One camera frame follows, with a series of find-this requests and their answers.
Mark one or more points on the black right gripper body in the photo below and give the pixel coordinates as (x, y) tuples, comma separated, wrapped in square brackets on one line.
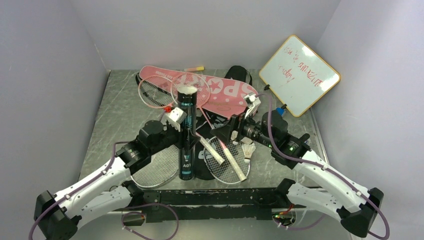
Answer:
[(246, 127)]

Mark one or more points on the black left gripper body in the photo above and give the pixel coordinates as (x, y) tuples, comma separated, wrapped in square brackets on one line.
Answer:
[(171, 136)]

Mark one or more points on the white shuttlecock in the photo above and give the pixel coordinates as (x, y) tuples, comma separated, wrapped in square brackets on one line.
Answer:
[(246, 140), (248, 150), (233, 137)]

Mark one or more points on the black shuttlecock tube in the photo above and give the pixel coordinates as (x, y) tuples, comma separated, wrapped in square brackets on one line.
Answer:
[(187, 100)]

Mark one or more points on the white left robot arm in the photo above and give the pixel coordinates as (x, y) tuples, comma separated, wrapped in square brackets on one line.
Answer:
[(59, 215)]

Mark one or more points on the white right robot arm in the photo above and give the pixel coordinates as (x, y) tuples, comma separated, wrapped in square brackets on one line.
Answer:
[(357, 208)]

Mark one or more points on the white racket left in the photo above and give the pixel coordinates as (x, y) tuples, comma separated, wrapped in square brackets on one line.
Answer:
[(163, 167)]

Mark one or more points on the white racket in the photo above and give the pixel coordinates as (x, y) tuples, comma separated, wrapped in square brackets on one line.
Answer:
[(206, 166), (163, 167)]

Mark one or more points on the white racket right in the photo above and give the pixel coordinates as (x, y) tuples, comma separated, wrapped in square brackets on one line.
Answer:
[(206, 166)]

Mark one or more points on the pink racket left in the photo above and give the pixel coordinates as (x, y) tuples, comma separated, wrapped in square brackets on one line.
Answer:
[(158, 92)]

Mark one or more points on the pink racket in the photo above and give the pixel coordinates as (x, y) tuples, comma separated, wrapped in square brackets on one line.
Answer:
[(193, 85), (158, 92)]

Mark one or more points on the pink racket right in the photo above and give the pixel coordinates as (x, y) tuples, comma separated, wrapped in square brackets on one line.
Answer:
[(193, 85)]

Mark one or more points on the pink racket bag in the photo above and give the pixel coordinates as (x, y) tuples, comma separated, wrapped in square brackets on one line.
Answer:
[(227, 95)]

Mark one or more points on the yellow pink marker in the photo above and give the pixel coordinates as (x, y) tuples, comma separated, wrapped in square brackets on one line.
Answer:
[(194, 69)]

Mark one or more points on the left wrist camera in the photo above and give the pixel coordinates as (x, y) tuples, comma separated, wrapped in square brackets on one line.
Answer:
[(176, 118)]

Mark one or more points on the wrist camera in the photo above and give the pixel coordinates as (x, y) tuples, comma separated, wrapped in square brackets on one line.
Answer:
[(253, 102), (176, 118)]

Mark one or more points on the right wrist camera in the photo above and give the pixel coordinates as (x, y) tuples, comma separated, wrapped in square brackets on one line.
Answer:
[(253, 102)]

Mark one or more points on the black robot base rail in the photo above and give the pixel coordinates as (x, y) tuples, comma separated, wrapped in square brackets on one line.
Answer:
[(230, 203)]

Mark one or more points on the whiteboard with yellow frame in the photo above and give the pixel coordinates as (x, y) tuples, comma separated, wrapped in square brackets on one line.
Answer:
[(298, 76)]

